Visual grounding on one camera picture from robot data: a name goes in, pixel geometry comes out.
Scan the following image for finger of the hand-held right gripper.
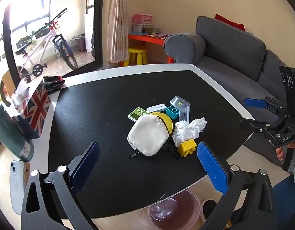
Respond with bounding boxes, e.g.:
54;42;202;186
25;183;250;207
244;96;286;115
240;117;288;137

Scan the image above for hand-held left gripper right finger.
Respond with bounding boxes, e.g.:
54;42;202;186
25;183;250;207
197;141;281;230

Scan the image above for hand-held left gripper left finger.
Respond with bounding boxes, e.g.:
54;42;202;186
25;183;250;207
21;142;100;230

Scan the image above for yellow toy brick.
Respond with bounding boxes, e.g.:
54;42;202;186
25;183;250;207
178;139;198;158

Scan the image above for white tissue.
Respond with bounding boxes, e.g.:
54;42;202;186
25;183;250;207
172;117;207;148

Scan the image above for pink plastic bin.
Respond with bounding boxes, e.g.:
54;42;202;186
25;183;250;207
147;189;201;230

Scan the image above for yellow white zip pouch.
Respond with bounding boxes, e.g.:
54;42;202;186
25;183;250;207
127;112;184;160

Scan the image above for person's right hand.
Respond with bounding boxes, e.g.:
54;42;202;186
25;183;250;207
275;141;295;166

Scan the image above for person's black shoe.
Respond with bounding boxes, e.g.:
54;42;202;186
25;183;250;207
202;199;218;221

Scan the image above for grey sofa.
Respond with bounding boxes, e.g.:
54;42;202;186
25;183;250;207
164;16;294;154

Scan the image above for teal toy brick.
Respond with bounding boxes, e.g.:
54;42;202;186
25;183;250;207
166;105;180;120

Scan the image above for white smartphone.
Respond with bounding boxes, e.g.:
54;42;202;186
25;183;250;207
10;160;30;215

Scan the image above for green digital timer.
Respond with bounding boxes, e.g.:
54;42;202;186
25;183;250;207
128;107;148;121

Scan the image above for clear container with green bead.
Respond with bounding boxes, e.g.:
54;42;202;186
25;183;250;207
170;95;190;109

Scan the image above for union flag tissue box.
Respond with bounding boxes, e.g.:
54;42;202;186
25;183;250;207
7;78;52;140

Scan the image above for person's leg in blue trousers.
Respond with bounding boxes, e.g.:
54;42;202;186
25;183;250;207
230;177;295;230

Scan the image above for green thermos bottle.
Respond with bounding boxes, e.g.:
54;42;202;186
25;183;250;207
0;105;35;163

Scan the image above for white rectangular device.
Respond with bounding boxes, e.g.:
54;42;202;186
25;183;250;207
147;103;167;113

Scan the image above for red cushion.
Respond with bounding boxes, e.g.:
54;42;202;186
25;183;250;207
215;14;245;31

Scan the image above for black red gloves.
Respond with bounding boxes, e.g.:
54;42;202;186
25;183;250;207
43;75;66;94

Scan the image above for brown plastic basket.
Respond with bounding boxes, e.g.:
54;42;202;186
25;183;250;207
77;35;87;52

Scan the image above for red low table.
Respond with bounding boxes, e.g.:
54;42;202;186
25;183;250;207
128;32;174;64

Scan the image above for yellow plastic stool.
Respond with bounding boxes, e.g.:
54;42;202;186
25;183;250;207
124;48;148;67

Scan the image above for white pink bicycle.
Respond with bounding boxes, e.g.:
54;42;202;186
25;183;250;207
15;8;79;82

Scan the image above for grey storage box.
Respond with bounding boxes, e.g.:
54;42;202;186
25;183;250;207
133;23;150;33

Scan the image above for pink storage box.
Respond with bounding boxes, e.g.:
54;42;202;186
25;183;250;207
133;14;153;25

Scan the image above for balcony planter with plants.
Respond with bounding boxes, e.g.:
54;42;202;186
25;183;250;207
16;24;53;49

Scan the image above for floral curtain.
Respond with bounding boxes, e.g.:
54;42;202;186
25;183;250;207
107;0;129;63

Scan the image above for black sliding door frame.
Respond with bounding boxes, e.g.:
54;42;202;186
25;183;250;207
2;0;106;82

